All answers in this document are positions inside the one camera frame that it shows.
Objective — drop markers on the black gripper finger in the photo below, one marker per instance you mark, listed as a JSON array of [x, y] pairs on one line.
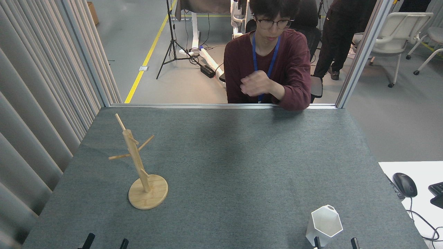
[[355, 243], [88, 241], [124, 243], [317, 243]]

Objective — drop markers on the white hexagonal cup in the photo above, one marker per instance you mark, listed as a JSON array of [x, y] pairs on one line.
[[320, 232]]

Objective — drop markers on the wooden cup rack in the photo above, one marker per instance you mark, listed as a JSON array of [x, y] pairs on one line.
[[148, 195]]

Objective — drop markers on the person's hand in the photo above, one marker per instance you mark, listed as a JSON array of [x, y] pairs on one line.
[[258, 84]]

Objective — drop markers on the white side table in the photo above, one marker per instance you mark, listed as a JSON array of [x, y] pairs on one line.
[[425, 214]]

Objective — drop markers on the black computer mouse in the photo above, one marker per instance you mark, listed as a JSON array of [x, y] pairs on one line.
[[405, 185]]

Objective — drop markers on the black keyboard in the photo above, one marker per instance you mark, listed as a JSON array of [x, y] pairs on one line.
[[436, 193]]

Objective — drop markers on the beige curtain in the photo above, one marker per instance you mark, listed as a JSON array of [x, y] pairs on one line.
[[34, 103]]

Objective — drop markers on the black office chair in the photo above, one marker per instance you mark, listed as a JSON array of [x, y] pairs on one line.
[[316, 87]]

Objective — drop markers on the metal floor outlet plate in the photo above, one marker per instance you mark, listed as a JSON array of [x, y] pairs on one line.
[[143, 68]]

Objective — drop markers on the seated person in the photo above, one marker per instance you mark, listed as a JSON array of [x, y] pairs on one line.
[[294, 62]]

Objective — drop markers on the standing person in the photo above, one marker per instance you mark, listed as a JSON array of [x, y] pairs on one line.
[[334, 38]]

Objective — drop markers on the black tripod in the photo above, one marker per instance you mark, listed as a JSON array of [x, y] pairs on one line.
[[171, 34]]

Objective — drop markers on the white armchair on wheels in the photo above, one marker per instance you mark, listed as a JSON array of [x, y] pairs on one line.
[[398, 31]]

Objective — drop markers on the black glasses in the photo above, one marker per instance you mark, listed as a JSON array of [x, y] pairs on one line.
[[273, 23]]

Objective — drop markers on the desk with white legs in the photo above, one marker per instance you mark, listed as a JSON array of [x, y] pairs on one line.
[[195, 31]]

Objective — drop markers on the grey chair on wheels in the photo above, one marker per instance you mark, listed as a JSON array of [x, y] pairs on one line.
[[435, 34]]

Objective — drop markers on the cardboard box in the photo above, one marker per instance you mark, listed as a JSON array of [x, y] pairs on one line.
[[92, 13]]

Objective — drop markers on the silver table rail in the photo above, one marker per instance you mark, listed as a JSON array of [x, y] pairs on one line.
[[173, 105]]

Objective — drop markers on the silver frame post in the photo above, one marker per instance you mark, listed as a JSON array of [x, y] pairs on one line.
[[361, 52]]

